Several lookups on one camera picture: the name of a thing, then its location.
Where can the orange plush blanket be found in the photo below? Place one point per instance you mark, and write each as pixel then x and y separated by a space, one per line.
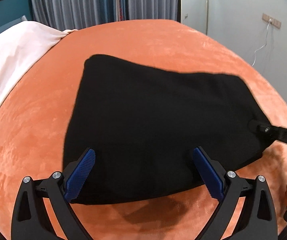
pixel 41 130

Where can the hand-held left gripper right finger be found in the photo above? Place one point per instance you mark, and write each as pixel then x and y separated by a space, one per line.
pixel 208 175

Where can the white duvet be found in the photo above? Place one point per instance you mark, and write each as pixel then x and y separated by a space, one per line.
pixel 13 55

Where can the wall power outlet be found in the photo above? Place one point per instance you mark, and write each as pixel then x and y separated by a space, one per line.
pixel 274 21

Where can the grey pleated curtain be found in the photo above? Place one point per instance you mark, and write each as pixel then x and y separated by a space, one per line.
pixel 153 0
pixel 71 2

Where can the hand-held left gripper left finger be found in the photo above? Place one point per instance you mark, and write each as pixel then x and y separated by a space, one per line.
pixel 81 175

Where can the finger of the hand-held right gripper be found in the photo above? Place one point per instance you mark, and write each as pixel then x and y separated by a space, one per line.
pixel 261 127

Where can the black pants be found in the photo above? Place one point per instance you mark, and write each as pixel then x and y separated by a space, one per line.
pixel 146 117

